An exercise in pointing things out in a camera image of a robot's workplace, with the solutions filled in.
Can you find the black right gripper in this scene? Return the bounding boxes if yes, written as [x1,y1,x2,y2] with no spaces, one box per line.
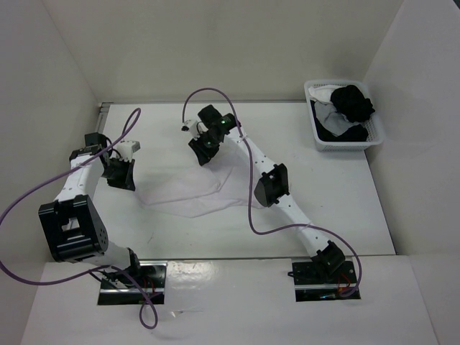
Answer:
[188,131,221,166]

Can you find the white tank top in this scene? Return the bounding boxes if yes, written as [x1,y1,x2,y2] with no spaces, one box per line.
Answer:
[134,152,249,218]

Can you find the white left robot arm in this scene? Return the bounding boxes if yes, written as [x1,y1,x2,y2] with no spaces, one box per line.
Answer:
[38,132,143,288]

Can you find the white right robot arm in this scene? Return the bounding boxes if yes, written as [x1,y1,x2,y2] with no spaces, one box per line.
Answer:
[182,105,345,282]

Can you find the white garment in basket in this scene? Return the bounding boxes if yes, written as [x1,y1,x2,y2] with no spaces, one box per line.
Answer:
[308,84,341,104]

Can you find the black garment in basket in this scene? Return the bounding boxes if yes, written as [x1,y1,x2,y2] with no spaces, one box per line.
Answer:
[310,85,375,142]

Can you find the white plastic laundry basket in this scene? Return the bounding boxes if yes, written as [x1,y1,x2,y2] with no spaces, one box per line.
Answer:
[304,80,384,152]

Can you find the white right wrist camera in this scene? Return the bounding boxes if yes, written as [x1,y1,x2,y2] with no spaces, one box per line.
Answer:
[181,120,201,139]

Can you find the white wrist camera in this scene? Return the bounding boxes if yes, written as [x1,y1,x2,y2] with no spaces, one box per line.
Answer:
[116,140,141,162]
[181,120,201,139]

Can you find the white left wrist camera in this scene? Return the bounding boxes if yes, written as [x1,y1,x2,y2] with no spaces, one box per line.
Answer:
[116,140,141,162]

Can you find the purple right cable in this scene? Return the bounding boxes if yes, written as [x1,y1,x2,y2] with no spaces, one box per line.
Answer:
[181,88,361,298]

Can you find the purple cable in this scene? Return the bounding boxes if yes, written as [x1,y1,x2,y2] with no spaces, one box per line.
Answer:
[181,88,361,298]
[0,107,162,330]

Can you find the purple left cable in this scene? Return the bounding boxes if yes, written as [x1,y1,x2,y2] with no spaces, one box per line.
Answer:
[0,107,162,330]

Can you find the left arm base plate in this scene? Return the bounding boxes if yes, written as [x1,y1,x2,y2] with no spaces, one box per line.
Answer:
[97,260,167,306]

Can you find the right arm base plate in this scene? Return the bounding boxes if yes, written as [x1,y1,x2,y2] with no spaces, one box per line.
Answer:
[287,259,361,303]

